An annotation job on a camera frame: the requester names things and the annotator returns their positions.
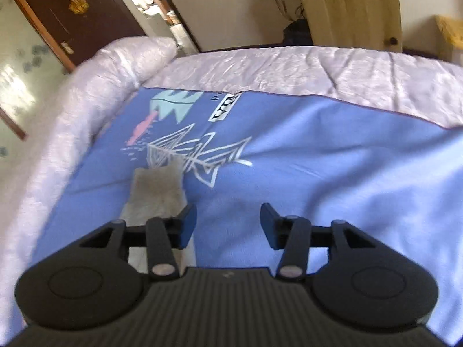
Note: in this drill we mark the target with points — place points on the blue patterned bed sheet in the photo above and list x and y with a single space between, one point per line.
396 177

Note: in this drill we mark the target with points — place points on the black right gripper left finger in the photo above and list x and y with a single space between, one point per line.
162 248

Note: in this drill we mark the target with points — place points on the grey fleece pants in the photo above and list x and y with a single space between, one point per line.
157 192

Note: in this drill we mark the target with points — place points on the dark brown wooden door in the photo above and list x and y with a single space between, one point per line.
82 27

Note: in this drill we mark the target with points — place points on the frosted glass sliding door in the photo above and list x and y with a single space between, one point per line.
30 72

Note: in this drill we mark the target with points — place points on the light wooden cabinet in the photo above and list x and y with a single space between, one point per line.
366 24

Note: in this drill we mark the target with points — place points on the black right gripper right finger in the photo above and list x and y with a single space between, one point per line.
294 236

